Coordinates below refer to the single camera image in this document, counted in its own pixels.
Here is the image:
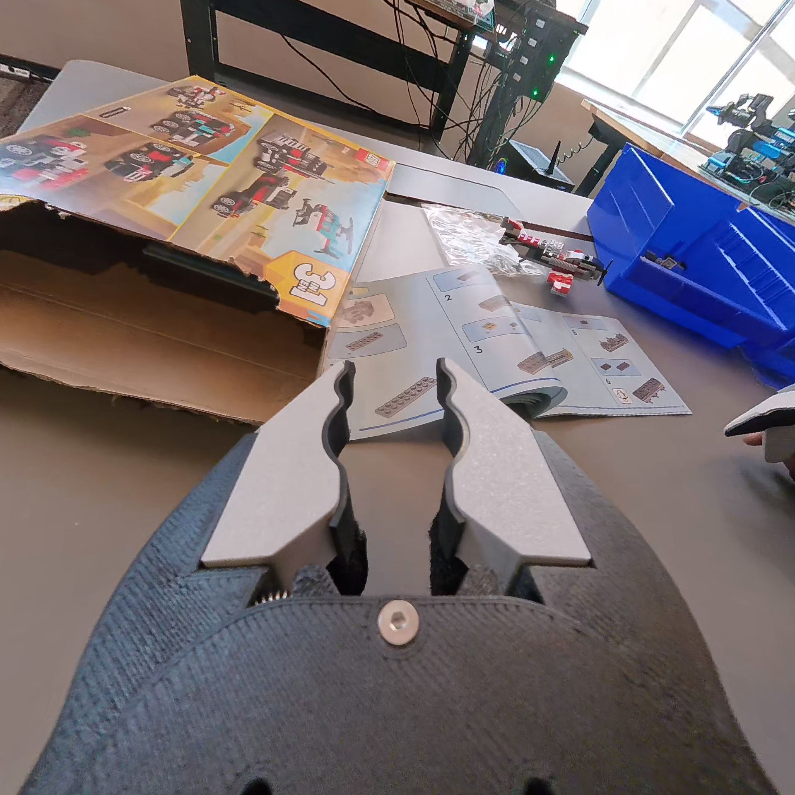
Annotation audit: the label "printed cardboard toy box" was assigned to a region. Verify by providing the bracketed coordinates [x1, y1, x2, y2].
[0, 75, 398, 426]

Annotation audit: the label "black metal table frame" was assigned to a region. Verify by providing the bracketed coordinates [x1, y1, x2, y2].
[179, 0, 588, 142]

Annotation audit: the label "red white brick helicopter model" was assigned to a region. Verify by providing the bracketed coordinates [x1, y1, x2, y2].
[500, 216, 614, 288]

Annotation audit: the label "clear plastic bag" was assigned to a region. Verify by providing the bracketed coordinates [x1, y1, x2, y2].
[422, 204, 547, 277]

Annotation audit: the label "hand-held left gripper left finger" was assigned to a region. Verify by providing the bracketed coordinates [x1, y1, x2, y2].
[200, 360, 369, 597]

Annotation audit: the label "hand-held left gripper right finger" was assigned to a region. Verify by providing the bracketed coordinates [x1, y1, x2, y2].
[427, 357, 592, 596]

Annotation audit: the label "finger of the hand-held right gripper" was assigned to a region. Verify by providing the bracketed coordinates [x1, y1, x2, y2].
[725, 384, 795, 463]

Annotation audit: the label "brick building instruction booklet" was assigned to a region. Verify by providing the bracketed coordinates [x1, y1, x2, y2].
[326, 268, 693, 441]

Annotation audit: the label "black device with green lights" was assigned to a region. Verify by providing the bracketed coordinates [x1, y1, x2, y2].
[491, 5, 588, 101]

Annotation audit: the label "bundle of black cables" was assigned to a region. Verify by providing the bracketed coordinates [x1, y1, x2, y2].
[273, 0, 560, 169]

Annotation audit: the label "large blue plastic bin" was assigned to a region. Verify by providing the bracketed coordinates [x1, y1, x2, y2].
[585, 143, 795, 350]

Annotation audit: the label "window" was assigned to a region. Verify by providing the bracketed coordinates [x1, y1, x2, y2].
[556, 0, 795, 147]

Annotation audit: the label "grey desk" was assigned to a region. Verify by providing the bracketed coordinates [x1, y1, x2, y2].
[0, 59, 795, 795]

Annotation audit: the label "wooden table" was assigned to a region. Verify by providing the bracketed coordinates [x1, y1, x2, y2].
[582, 98, 795, 215]

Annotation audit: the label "black router with antenna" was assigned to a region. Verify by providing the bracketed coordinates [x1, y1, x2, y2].
[496, 140, 576, 192]

